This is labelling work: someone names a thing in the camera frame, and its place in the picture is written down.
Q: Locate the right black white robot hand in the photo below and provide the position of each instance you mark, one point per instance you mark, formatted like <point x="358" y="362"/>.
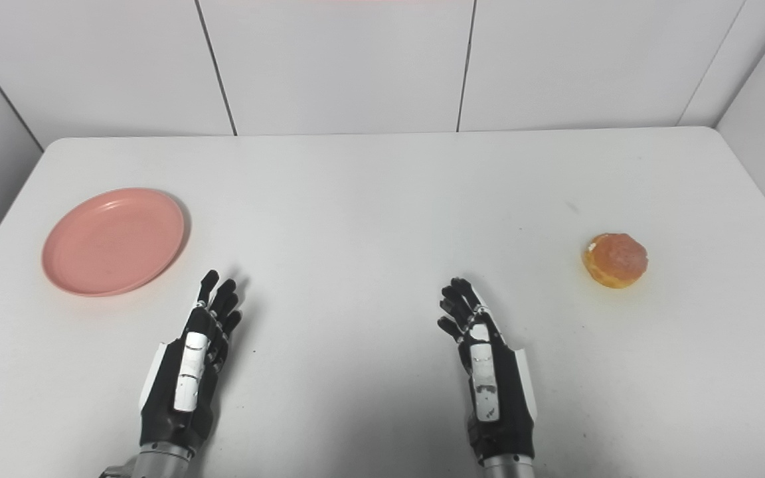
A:
<point x="489" y="385"/>

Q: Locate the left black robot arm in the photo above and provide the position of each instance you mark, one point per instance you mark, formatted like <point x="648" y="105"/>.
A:
<point x="157" y="463"/>

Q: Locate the pink round plate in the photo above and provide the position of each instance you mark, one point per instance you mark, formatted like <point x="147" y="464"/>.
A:
<point x="113" y="241"/>

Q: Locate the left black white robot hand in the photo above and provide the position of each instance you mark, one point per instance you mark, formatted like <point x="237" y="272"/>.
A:
<point x="190" y="372"/>

